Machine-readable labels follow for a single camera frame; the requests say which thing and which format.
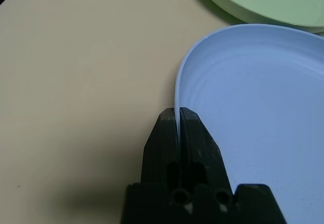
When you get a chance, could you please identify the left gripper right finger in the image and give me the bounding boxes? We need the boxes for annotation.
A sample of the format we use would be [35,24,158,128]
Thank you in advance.
[179,106,234,194]

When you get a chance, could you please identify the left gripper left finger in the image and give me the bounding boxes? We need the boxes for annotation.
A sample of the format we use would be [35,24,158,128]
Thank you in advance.
[140,107,182,190]

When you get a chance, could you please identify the blue plate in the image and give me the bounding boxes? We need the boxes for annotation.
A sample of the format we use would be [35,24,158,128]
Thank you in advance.
[174,23,324,224]

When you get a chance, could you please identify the green plate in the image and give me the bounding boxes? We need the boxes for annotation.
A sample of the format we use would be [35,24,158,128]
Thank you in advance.
[196,0,324,34]

